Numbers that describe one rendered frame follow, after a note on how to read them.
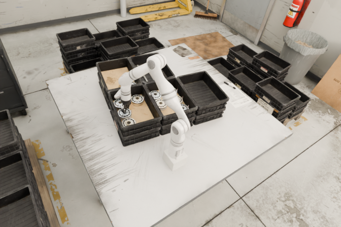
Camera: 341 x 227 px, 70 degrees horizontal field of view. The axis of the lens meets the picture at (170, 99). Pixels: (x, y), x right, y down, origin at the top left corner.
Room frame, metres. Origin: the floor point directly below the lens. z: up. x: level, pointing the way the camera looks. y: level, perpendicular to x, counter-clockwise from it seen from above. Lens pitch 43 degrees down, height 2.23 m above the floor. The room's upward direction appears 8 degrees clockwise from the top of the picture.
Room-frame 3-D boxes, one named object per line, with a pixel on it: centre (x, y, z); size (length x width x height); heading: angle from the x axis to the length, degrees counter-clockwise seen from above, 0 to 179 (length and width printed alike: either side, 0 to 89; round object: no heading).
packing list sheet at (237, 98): (1.81, -0.60, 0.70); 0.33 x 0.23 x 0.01; 39
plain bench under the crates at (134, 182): (1.53, 0.04, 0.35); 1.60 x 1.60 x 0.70; 39
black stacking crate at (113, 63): (1.62, 0.47, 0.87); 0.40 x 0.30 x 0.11; 30
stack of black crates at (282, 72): (2.69, -1.21, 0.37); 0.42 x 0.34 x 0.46; 39
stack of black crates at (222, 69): (2.74, -0.64, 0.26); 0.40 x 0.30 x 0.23; 39
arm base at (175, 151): (0.98, -0.08, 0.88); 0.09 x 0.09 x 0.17; 49
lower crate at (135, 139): (1.27, 0.27, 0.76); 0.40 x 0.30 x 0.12; 30
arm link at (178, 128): (0.98, -0.08, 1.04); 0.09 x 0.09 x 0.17; 48
